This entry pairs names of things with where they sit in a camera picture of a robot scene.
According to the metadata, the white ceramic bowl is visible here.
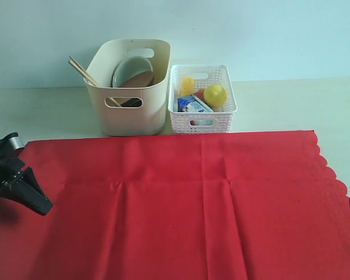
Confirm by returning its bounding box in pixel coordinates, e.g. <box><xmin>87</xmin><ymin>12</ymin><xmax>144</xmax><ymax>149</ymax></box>
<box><xmin>111</xmin><ymin>55</ymin><xmax>153</xmax><ymax>88</ymax></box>

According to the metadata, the white perforated plastic basket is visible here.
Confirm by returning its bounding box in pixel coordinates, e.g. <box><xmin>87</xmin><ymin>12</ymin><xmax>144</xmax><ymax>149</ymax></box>
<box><xmin>168</xmin><ymin>64</ymin><xmax>237</xmax><ymax>134</ymax></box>

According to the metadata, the red table cloth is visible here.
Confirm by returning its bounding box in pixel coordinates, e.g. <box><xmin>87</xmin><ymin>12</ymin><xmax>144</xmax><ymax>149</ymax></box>
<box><xmin>0</xmin><ymin>131</ymin><xmax>350</xmax><ymax>279</ymax></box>

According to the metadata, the yellow cheese wedge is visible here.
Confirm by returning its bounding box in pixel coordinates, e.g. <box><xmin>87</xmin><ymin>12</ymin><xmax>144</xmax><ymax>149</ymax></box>
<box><xmin>180</xmin><ymin>77</ymin><xmax>194</xmax><ymax>97</ymax></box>

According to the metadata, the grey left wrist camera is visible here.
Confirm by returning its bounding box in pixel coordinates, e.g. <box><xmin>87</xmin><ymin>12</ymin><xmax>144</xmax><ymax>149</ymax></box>
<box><xmin>3</xmin><ymin>132</ymin><xmax>25</xmax><ymax>152</ymax></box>

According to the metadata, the blue white milk carton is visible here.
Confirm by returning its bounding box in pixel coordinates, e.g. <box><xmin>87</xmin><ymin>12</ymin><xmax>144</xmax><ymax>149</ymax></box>
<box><xmin>177</xmin><ymin>94</ymin><xmax>214</xmax><ymax>113</ymax></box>

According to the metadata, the red sausage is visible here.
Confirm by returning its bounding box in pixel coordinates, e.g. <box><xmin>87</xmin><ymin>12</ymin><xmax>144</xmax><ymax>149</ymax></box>
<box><xmin>194</xmin><ymin>88</ymin><xmax>205</xmax><ymax>101</ymax></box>

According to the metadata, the brown wooden plate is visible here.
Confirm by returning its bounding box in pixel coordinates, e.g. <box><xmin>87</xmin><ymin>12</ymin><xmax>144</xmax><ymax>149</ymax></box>
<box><xmin>121</xmin><ymin>71</ymin><xmax>154</xmax><ymax>88</ymax></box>

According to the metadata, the yellow lemon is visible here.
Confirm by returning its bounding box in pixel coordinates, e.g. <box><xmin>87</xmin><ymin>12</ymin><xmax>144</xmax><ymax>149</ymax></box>
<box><xmin>204</xmin><ymin>84</ymin><xmax>227</xmax><ymax>108</ymax></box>

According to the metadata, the cream plastic bin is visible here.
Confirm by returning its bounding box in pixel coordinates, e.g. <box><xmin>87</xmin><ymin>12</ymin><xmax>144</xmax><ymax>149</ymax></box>
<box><xmin>86</xmin><ymin>38</ymin><xmax>170</xmax><ymax>136</ymax></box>

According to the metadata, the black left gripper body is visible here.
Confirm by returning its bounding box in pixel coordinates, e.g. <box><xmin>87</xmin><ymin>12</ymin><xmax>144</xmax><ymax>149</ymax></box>
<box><xmin>0</xmin><ymin>139</ymin><xmax>29</xmax><ymax>205</ymax></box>

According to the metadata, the wooden chopstick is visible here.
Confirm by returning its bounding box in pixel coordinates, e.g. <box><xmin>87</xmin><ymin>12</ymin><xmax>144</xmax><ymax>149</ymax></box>
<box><xmin>69</xmin><ymin>56</ymin><xmax>123</xmax><ymax>107</ymax></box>
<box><xmin>68</xmin><ymin>56</ymin><xmax>122</xmax><ymax>107</ymax></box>

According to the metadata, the steel cup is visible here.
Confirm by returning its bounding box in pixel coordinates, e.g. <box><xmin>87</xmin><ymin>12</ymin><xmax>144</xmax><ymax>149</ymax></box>
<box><xmin>121</xmin><ymin>98</ymin><xmax>142</xmax><ymax>107</ymax></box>

